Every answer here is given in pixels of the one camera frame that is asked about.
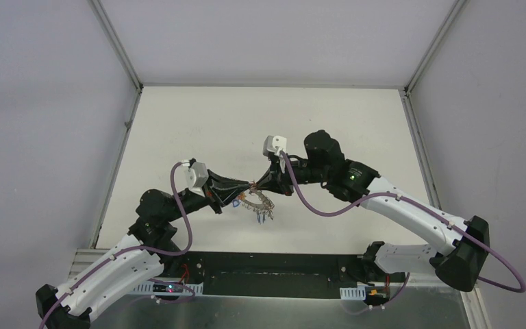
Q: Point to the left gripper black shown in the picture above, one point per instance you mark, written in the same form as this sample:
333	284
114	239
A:
213	192

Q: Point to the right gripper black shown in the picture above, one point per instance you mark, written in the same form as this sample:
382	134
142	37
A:
276	178

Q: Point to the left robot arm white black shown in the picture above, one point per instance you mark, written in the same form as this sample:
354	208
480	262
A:
143	253

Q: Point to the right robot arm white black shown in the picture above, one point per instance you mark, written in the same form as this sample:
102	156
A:
454	249

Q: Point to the left electronics board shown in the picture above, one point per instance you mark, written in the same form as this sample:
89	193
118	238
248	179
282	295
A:
167	288

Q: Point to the electronics board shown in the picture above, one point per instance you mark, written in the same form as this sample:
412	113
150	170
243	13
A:
167	288
378	294

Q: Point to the right electronics board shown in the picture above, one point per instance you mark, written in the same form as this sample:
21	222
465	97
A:
378	294

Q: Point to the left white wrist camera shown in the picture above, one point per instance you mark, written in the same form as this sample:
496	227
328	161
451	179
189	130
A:
196	175

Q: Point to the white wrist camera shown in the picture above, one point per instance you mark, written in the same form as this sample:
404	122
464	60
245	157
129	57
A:
274	147
196	175

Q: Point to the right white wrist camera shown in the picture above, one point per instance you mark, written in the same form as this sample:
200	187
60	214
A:
274	147

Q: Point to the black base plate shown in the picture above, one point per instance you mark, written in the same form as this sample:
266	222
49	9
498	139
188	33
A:
313	276

